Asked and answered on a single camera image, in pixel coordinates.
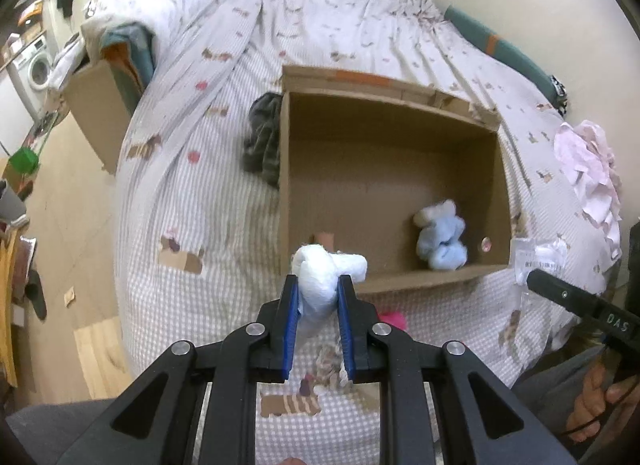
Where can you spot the dark striped cloth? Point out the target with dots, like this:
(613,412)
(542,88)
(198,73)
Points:
(262,140)

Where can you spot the small round button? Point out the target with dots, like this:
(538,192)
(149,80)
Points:
(485,244)

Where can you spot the clear plastic packet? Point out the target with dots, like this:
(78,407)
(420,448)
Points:
(542,257)

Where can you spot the pale pink crumpled cloth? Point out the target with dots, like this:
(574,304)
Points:
(592,175)

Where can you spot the light wooden board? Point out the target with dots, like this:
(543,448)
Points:
(102,360)

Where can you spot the small brown roll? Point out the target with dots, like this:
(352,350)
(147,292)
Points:
(323,240)

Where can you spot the white fluffy blanket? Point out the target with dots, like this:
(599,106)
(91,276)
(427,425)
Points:
(150,5)

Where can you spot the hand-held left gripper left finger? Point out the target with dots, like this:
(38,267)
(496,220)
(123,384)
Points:
(290,330)

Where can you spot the white sock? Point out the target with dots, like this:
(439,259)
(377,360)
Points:
(317,280)

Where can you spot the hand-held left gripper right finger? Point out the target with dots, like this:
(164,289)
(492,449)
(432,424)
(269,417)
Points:
(346,330)

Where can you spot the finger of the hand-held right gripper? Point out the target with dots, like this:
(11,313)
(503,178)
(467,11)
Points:
(560,290)

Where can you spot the green bolster pillow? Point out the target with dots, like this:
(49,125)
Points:
(510,52)

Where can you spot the person's right hand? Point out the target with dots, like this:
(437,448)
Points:
(590,400)

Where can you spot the person's grey trouser leg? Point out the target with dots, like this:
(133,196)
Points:
(55,430)

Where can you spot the white washing machine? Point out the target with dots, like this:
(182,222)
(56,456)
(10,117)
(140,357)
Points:
(32,72)

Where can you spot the bed with printed checked sheet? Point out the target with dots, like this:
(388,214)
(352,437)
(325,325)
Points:
(210,185)

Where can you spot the light blue fluffy sock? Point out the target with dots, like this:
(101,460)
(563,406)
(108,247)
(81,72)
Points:
(442,242)

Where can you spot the dark slipper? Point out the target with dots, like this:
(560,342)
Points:
(37,295)

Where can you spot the pink fluffy sock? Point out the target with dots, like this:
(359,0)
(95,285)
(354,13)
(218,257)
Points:
(394,318)

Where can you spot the cardboard box with clothes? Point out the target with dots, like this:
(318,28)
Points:
(102,105)

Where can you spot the green plastic box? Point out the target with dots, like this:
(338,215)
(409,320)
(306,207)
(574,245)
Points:
(24,160)

